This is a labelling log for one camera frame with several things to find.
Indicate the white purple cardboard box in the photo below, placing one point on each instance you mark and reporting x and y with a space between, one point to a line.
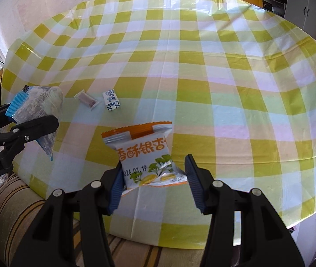
304 235

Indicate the green checkered tablecloth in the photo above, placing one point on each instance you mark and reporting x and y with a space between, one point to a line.
237 82

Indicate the blue clear snack bag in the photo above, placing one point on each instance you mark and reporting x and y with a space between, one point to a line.
33 102

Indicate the ginkgo snack packet orange white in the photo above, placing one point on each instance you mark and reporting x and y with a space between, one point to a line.
145 155

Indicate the blue white milk candy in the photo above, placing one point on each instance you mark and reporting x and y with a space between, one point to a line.
111 100

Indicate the purple bar clear wrapper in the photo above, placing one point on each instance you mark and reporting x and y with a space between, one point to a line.
86 99

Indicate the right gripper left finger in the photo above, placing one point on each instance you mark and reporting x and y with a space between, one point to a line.
49 240

